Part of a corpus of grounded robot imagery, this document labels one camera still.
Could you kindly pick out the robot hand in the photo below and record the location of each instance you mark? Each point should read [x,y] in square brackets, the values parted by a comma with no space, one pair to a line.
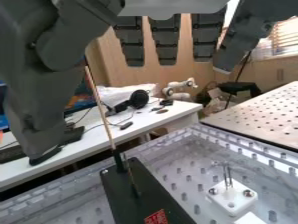
[44,66]

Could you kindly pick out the white plastic bag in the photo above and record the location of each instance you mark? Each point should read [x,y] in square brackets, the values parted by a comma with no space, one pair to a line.
[116,92]

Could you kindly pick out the thin stick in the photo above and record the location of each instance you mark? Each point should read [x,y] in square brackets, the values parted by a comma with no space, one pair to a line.
[101,113]

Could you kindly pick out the black headphones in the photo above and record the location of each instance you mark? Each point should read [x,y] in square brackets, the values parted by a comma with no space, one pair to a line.
[138,99]

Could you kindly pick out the white desk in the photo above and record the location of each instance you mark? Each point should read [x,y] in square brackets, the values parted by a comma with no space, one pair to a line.
[101,136]

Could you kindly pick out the small white jointed device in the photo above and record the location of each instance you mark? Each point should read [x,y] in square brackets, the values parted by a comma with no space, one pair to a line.
[177,90]

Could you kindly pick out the clear box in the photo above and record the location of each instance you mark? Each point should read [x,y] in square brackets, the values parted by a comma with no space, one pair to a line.
[177,140]

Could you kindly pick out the black plate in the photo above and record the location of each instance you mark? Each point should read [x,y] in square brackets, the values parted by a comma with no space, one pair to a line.
[133,200]

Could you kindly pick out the small white holder block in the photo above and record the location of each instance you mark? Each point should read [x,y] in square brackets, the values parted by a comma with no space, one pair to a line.
[233,200]

